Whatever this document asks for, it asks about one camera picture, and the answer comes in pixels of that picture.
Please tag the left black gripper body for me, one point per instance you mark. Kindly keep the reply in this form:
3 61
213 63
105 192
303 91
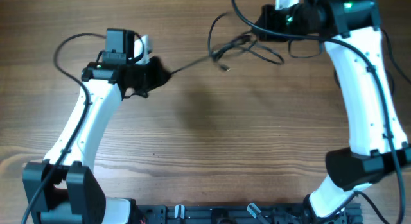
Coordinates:
142 76

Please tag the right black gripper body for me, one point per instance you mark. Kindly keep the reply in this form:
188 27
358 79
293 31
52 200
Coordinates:
292 20

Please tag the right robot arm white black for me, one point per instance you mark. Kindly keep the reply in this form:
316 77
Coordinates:
349 31

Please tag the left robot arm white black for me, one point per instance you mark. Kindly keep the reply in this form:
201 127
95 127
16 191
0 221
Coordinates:
62 187

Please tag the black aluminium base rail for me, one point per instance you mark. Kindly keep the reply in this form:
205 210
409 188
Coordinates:
286 213

